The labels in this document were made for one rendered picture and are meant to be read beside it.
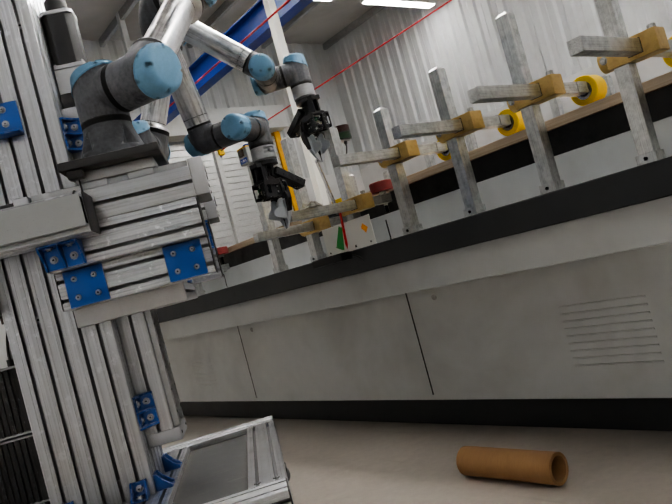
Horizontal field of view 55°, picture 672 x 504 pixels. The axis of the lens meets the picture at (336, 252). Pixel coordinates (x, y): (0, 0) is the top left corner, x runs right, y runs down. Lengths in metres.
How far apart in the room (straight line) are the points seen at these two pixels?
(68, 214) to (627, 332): 1.43
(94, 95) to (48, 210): 0.31
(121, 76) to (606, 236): 1.18
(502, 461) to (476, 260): 0.54
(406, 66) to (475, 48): 1.50
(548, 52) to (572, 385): 8.35
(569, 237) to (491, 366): 0.67
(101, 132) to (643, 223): 1.25
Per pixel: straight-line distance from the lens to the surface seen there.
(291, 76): 2.20
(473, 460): 1.88
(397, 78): 12.02
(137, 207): 1.55
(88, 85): 1.64
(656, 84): 1.79
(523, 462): 1.77
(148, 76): 1.54
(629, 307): 1.90
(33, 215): 1.47
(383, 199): 2.23
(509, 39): 1.74
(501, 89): 1.55
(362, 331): 2.61
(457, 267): 1.93
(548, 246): 1.74
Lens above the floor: 0.66
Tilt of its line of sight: 1 degrees up
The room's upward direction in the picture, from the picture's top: 15 degrees counter-clockwise
